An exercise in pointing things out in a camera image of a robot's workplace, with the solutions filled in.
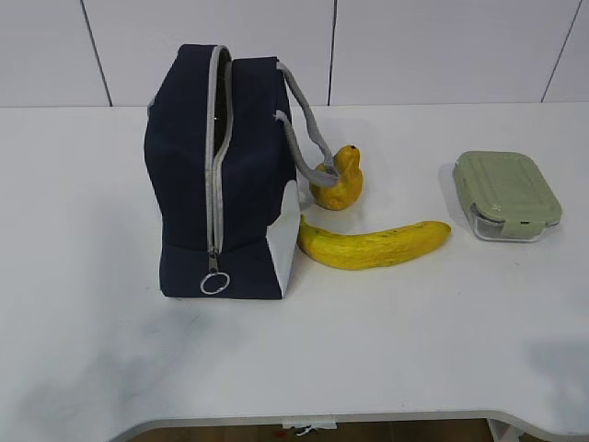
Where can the navy blue lunch bag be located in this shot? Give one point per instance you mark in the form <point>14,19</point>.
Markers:
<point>225,143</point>

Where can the yellow banana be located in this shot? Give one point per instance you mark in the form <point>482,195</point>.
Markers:
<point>371,250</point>

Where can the white label under table edge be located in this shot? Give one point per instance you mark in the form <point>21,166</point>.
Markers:
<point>306,424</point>

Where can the green lidded glass container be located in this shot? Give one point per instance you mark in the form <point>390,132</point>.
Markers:
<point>504,196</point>

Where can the white table leg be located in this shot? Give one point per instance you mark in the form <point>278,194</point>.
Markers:
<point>501,432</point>

